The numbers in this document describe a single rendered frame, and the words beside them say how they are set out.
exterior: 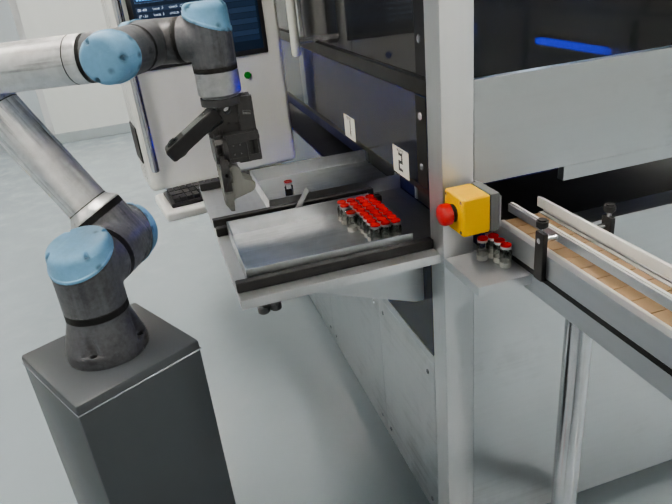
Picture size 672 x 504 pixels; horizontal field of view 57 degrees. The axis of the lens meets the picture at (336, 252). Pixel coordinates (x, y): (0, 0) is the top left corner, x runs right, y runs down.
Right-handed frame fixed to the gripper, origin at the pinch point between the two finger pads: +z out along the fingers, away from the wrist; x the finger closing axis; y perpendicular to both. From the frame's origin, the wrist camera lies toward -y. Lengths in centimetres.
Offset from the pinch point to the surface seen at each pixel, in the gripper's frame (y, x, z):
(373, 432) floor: 37, 40, 103
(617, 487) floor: 92, -8, 103
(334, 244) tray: 20.6, 3.8, 14.6
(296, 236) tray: 14.4, 11.9, 14.6
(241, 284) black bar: -0.9, -7.6, 13.0
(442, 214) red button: 34.8, -18.7, 2.6
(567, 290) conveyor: 49, -35, 13
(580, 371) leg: 54, -34, 32
